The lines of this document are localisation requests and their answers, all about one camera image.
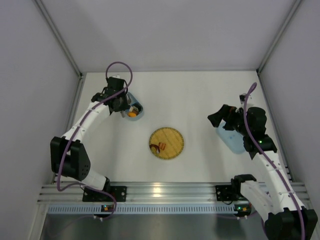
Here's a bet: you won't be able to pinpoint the light blue lunch box lid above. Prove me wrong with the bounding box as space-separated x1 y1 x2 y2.
216 124 246 155

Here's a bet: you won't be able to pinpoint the rice sushi roll piece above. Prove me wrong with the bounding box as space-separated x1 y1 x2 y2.
129 106 139 112

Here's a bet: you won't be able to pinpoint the red bacon strip food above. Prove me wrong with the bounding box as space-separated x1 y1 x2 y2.
158 142 166 150

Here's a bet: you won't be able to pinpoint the metal tongs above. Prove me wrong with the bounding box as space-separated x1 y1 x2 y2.
120 94 131 118

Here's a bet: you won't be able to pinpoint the orange fish-shaped food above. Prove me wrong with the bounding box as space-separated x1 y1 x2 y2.
127 112 137 118

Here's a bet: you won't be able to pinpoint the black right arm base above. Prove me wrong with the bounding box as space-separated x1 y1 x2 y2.
215 185 243 203

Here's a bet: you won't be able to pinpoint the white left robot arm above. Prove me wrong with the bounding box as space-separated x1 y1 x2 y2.
50 75 130 193

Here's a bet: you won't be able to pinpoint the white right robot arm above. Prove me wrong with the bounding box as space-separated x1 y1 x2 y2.
207 104 318 240

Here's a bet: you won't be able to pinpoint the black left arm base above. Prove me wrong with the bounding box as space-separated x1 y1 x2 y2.
82 186 127 203

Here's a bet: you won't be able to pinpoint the light blue lunch box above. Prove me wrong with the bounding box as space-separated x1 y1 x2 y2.
124 92 144 121

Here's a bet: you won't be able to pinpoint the round bamboo plate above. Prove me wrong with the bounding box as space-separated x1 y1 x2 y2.
148 127 185 160

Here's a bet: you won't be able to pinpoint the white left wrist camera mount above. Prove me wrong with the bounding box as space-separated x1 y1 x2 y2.
111 74 121 79

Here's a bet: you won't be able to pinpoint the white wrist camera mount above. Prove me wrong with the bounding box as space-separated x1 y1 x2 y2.
239 93 255 108
111 74 121 79

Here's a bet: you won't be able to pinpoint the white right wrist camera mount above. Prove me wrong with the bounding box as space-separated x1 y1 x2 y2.
239 93 255 108

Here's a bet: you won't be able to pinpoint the slotted grey cable duct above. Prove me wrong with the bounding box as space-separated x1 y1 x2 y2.
47 203 240 215

